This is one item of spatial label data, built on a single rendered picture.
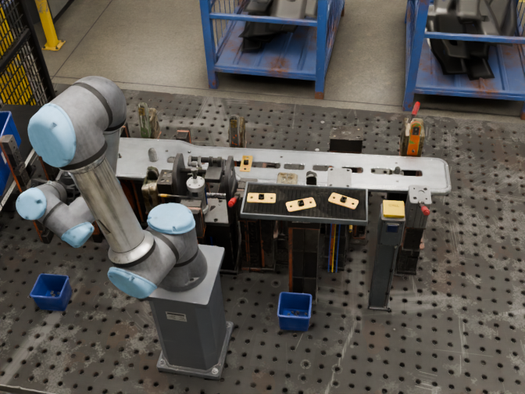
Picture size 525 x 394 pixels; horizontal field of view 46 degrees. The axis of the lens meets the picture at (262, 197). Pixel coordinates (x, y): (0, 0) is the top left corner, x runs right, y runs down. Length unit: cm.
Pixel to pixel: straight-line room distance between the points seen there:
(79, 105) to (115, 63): 347
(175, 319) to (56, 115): 75
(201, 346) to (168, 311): 18
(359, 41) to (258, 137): 223
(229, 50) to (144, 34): 90
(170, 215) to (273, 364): 68
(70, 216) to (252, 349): 77
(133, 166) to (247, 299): 62
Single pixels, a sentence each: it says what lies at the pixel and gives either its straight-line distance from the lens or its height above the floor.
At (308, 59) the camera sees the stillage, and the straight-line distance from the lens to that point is 434.
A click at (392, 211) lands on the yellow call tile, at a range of 183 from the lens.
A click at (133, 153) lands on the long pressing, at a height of 100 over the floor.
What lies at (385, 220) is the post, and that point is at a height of 114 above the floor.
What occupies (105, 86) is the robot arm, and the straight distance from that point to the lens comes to 137.
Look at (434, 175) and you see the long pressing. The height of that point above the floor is 100.
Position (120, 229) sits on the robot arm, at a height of 143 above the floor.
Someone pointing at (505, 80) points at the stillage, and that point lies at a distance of 431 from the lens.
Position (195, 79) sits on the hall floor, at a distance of 448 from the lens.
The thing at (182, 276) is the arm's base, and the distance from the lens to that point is 169.
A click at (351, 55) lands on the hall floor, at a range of 470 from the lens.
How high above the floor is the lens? 246
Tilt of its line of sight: 44 degrees down
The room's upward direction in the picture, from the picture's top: 3 degrees counter-clockwise
